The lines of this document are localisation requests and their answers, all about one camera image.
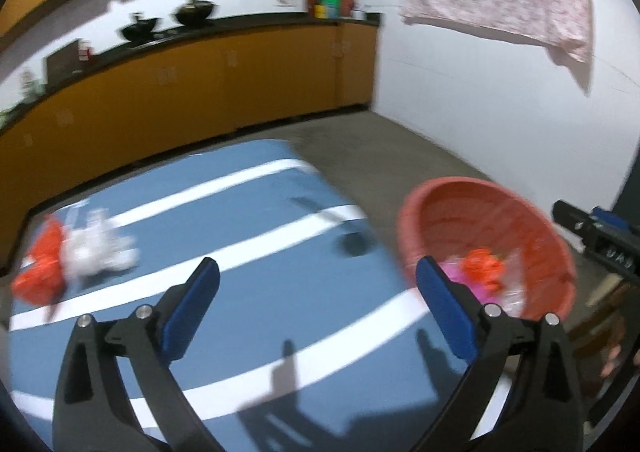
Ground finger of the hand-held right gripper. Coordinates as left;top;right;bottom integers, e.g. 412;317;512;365
552;200;627;233

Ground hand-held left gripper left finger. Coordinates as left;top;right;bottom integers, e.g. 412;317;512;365
52;257;223;452

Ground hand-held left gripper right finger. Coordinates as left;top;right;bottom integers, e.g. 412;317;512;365
410;256;586;452

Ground pink plastic bag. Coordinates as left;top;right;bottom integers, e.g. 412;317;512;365
440;257;486;303

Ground red plastic bag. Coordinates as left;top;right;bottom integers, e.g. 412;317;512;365
462;248;503;293
11;217;68;305

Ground clear bubble wrap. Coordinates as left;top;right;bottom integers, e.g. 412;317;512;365
495;252;531;317

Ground red plastic basin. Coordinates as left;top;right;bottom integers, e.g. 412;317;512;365
398;177;577;327

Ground blue striped tablecloth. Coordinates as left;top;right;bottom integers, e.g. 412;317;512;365
7;139;481;452

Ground small black tool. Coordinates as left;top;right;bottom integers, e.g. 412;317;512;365
292;196;373;259

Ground white plastic bag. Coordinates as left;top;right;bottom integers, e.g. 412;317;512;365
60;207;141;280

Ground orange lower kitchen cabinets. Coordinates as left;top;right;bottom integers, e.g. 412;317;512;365
0;24;379;273

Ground glass jar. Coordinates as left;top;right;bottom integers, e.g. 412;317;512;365
19;72;41;100

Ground brown cutting board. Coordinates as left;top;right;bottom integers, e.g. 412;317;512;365
46;39;83;80

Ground black pot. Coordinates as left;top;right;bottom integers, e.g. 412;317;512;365
121;13;163;41

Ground black kitchen countertop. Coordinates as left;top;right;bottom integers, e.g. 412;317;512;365
0;12;381;133

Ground black wok with lid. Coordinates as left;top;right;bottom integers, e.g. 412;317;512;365
172;0;220;26

